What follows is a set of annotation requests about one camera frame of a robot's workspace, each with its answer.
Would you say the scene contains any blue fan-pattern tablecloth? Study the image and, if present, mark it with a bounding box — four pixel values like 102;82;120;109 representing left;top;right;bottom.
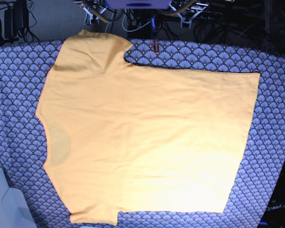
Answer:
0;39;285;228

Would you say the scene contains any red black table clamp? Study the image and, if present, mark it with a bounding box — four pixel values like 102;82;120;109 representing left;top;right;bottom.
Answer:
152;40;160;54

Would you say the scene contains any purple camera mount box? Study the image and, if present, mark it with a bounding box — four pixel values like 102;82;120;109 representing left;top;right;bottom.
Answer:
105;0;171;10

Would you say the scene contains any black OpenArm box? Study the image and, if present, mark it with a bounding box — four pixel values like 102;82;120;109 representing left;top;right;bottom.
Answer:
258;162;285;228

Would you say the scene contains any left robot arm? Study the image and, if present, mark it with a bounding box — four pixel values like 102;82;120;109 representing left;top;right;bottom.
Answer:
169;0;210;29

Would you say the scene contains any yellow T-shirt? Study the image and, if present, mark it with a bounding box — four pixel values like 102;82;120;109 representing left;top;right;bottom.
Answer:
36;30;260;225

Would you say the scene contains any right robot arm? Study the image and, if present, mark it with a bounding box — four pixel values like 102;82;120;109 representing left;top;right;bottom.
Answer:
73;0;117;24

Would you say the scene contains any blue clamp handle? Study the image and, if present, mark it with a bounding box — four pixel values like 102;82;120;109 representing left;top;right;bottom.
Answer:
150;17;156;38

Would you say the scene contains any grey chair seat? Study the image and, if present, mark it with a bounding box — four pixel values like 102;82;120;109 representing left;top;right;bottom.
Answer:
0;164;36;228

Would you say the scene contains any black power strip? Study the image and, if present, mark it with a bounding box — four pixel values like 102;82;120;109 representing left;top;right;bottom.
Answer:
175;9;223;21

